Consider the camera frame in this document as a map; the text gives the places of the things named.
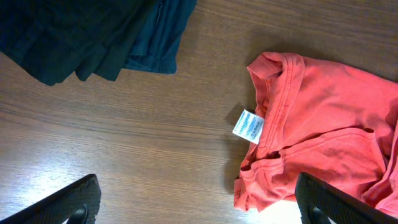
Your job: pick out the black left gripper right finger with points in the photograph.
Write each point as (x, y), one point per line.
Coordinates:
(322, 203)

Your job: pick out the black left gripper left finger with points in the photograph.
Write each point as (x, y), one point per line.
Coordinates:
(78, 202)

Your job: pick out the red soccer t-shirt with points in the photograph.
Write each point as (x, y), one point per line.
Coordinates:
(333, 121)

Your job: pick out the folded black garment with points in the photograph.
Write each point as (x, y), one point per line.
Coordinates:
(51, 39)

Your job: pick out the folded navy blue garment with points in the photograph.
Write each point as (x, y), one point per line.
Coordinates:
(156, 46)

